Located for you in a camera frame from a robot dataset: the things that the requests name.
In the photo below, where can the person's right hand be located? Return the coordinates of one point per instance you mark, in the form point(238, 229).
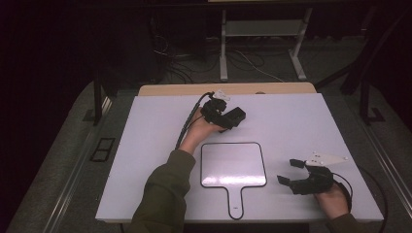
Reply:
point(333, 202)

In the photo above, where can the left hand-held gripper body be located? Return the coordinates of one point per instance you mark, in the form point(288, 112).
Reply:
point(215, 111)

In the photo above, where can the white metal stand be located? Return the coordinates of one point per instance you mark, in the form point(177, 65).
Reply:
point(264, 29)

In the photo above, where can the person's left hand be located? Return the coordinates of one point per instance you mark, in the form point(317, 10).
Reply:
point(197, 132)

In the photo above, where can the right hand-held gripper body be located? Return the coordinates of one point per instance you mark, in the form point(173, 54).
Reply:
point(315, 179)

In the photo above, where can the wooden table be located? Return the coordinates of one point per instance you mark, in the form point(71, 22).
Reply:
point(181, 89)

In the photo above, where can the black whiteboard eraser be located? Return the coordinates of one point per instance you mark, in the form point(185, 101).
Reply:
point(235, 116)

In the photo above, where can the black metal stand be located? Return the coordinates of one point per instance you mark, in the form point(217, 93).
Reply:
point(366, 81)
point(97, 97)

